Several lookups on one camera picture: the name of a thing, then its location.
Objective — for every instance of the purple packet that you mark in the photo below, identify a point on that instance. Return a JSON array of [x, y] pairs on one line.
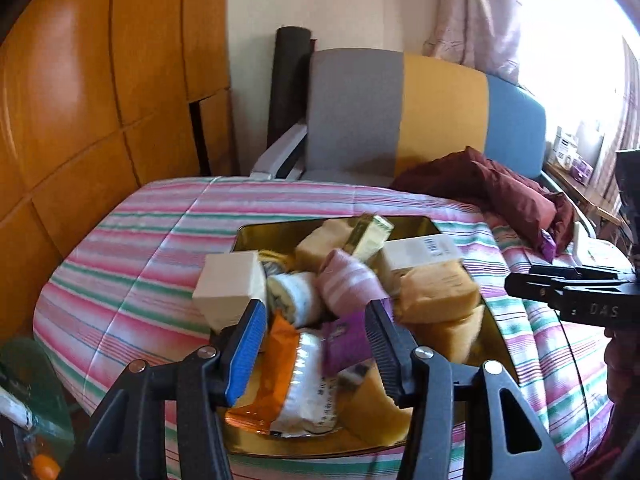
[[345, 345]]

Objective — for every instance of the yellow cardboard box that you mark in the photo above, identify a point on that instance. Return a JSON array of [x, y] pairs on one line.
[[250, 440]]

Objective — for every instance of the pink patterned curtain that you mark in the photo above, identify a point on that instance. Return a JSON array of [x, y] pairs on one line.
[[475, 10], [625, 110]]

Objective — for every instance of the grey yellow blue chair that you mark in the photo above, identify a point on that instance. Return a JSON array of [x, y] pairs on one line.
[[350, 110]]

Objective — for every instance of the purple wrapper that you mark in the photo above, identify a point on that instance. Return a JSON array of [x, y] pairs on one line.
[[547, 247]]

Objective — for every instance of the orange silver snack packet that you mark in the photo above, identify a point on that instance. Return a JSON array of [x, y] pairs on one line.
[[285, 375]]

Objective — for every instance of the purple box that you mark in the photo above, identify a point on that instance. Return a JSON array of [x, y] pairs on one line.
[[582, 170]]

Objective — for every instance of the pink sock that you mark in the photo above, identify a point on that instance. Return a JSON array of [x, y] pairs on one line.
[[345, 280]]

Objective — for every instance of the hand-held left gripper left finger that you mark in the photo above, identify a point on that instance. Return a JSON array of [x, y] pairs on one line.
[[245, 350]]

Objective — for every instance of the wooden side desk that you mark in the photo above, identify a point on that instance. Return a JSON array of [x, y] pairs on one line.
[[585, 190]]

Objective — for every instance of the plain white box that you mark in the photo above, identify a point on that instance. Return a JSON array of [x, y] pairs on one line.
[[230, 285]]

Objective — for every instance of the white box with barcode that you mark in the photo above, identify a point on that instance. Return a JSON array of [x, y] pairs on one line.
[[415, 255]]

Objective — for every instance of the small orange item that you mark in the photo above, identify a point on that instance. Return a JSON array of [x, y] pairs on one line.
[[45, 465]]

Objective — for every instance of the dark red cloth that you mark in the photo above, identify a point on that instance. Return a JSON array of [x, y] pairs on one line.
[[500, 185]]

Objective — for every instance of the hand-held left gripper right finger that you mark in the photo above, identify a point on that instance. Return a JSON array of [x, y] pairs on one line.
[[387, 350]]

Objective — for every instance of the yellow sponge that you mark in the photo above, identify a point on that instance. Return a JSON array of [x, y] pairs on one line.
[[320, 242], [435, 292], [370, 410], [450, 335]]

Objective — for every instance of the green white small box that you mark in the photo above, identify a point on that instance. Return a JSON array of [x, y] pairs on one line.
[[370, 235]]

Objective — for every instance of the yellow white sock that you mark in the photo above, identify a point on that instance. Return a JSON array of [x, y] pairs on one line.
[[295, 300]]

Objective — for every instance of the striped blanket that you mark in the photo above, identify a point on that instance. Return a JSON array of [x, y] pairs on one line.
[[150, 260]]

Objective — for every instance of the white box with label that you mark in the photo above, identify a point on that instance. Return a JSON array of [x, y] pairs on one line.
[[565, 150]]

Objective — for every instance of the black rolled mat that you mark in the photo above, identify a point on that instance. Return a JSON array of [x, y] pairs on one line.
[[287, 85]]

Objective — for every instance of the wooden wardrobe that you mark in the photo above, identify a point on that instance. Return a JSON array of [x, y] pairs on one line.
[[75, 110]]

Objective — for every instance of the green translucent plastic item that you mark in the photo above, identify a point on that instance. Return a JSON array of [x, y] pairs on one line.
[[30, 375]]

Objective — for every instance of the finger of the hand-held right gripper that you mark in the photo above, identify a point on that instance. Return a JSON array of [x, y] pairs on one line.
[[585, 272], [590, 305]]

